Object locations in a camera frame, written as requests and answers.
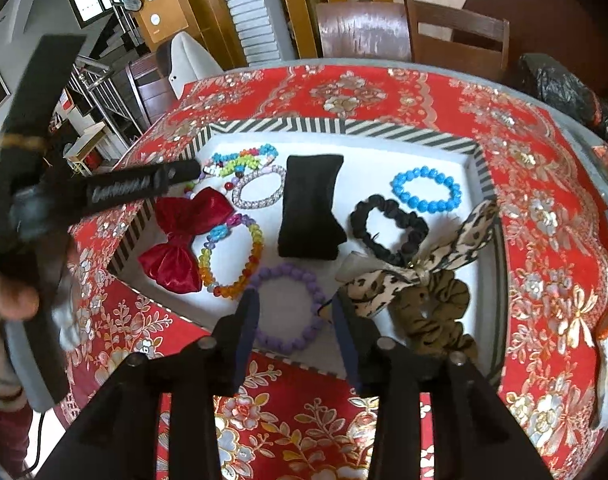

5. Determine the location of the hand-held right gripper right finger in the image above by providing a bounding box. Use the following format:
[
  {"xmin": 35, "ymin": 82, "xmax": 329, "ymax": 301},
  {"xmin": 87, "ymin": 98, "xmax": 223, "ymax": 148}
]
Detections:
[{"xmin": 331, "ymin": 292, "xmax": 555, "ymax": 480}]

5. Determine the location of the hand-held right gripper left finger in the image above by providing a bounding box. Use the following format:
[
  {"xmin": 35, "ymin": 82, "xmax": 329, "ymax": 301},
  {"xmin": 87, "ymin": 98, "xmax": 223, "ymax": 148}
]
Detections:
[{"xmin": 34, "ymin": 289, "xmax": 261, "ymax": 480}]

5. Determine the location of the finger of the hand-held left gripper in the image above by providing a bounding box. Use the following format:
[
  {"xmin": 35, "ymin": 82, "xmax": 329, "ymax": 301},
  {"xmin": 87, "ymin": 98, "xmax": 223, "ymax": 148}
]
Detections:
[{"xmin": 49, "ymin": 159, "xmax": 202, "ymax": 221}]

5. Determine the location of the purple bead bracelet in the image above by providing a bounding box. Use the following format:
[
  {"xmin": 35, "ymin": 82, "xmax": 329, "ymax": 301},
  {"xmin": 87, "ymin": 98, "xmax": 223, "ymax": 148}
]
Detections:
[{"xmin": 244, "ymin": 262, "xmax": 327, "ymax": 353}]

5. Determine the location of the silver crystal bracelet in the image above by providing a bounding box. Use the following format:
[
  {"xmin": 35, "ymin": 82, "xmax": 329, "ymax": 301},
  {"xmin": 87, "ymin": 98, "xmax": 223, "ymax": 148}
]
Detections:
[{"xmin": 231, "ymin": 165, "xmax": 287, "ymax": 209}]

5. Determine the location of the pastel bead bracelet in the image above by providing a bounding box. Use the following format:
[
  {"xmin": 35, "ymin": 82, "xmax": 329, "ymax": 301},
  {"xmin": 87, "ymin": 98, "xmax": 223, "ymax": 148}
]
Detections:
[{"xmin": 202, "ymin": 143, "xmax": 279, "ymax": 176}]

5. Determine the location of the blue bead bracelet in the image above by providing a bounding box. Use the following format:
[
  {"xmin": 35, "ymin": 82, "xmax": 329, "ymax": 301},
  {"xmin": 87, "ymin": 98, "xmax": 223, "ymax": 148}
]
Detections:
[{"xmin": 391, "ymin": 166, "xmax": 462, "ymax": 214}]

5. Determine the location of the striped jewelry box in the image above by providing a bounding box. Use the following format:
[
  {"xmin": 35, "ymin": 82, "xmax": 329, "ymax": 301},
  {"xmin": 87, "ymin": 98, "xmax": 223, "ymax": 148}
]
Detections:
[{"xmin": 106, "ymin": 116, "xmax": 510, "ymax": 386}]

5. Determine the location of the person's left forearm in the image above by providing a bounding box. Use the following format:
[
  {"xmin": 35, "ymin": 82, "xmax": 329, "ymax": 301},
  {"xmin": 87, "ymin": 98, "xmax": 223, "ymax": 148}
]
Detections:
[{"xmin": 0, "ymin": 397, "xmax": 35, "ymax": 480}]

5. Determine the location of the person's left hand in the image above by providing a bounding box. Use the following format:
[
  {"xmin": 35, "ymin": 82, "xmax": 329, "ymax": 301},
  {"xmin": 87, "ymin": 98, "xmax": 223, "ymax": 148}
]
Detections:
[{"xmin": 0, "ymin": 260, "xmax": 42, "ymax": 403}]

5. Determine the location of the small white table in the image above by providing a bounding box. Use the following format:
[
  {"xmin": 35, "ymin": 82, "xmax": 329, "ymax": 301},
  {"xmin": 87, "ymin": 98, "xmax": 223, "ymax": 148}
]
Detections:
[{"xmin": 64, "ymin": 120, "xmax": 115, "ymax": 176}]

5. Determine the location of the leopard print bow scrunchie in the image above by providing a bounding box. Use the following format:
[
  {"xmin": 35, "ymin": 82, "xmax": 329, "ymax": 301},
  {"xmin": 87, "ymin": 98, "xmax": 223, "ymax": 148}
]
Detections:
[{"xmin": 334, "ymin": 200, "xmax": 500, "ymax": 318}]

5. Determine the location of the red velvet bow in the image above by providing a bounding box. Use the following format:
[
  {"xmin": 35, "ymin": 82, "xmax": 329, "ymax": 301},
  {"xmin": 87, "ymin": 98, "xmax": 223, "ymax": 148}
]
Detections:
[{"xmin": 138, "ymin": 187, "xmax": 235, "ymax": 293}]

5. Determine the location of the metal stair railing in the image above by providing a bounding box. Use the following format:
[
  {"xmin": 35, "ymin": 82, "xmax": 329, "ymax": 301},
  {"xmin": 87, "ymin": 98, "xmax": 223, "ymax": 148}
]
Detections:
[{"xmin": 59, "ymin": 55, "xmax": 145, "ymax": 161}]

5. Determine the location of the brown tiger stripe scrunchie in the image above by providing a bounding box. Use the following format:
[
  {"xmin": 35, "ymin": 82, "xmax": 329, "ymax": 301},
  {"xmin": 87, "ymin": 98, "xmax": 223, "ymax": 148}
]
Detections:
[{"xmin": 389, "ymin": 270, "xmax": 480, "ymax": 361}]

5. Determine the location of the dark wooden chair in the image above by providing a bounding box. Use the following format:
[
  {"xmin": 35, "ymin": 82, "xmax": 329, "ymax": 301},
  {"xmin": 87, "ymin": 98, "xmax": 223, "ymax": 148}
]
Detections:
[{"xmin": 126, "ymin": 52, "xmax": 177, "ymax": 126}]

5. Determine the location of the black scrunchie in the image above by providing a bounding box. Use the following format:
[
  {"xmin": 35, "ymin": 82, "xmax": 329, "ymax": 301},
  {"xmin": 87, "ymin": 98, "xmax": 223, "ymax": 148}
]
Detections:
[{"xmin": 350, "ymin": 194, "xmax": 430, "ymax": 267}]

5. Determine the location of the white chair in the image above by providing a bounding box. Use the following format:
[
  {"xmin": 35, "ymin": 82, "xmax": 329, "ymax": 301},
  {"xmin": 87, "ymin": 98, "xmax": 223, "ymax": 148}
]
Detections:
[{"xmin": 156, "ymin": 31, "xmax": 224, "ymax": 98}]

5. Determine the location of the red floral tablecloth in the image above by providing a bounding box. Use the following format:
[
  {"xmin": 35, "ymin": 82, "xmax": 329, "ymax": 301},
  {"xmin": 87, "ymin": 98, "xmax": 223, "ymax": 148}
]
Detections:
[{"xmin": 59, "ymin": 62, "xmax": 608, "ymax": 480}]

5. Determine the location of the glossy brown chair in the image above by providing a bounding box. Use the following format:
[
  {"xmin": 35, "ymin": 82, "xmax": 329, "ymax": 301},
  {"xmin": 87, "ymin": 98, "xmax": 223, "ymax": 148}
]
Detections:
[{"xmin": 315, "ymin": 2, "xmax": 414, "ymax": 61}]

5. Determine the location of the black plastic bag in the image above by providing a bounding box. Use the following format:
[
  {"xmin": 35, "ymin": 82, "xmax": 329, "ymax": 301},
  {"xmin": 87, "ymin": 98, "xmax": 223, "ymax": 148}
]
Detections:
[{"xmin": 514, "ymin": 52, "xmax": 608, "ymax": 141}]

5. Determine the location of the slatted wooden chair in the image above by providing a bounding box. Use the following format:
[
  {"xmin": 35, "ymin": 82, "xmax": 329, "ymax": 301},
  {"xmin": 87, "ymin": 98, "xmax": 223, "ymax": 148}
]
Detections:
[{"xmin": 403, "ymin": 0, "xmax": 511, "ymax": 81}]

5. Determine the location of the dark round tabletop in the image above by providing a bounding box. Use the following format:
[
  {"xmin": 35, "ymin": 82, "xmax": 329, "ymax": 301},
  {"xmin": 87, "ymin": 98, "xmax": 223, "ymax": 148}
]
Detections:
[{"xmin": 461, "ymin": 0, "xmax": 608, "ymax": 106}]

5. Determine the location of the rainbow bead bracelet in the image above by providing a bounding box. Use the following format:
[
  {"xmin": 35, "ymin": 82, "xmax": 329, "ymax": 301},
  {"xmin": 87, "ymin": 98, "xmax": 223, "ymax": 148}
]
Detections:
[{"xmin": 198, "ymin": 214, "xmax": 265, "ymax": 300}]

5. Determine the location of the dark red bead bracelet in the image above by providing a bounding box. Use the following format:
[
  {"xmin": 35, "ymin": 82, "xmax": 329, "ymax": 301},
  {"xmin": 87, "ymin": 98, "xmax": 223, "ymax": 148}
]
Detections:
[{"xmin": 184, "ymin": 170, "xmax": 245, "ymax": 198}]

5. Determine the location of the green bead bracelet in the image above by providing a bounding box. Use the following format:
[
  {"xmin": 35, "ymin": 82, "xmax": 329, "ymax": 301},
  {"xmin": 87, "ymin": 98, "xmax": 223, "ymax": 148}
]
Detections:
[{"xmin": 219, "ymin": 155, "xmax": 265, "ymax": 177}]

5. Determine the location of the black cable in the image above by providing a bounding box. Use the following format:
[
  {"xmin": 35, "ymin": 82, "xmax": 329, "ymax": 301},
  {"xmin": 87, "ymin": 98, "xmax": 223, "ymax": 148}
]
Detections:
[{"xmin": 21, "ymin": 410, "xmax": 47, "ymax": 476}]

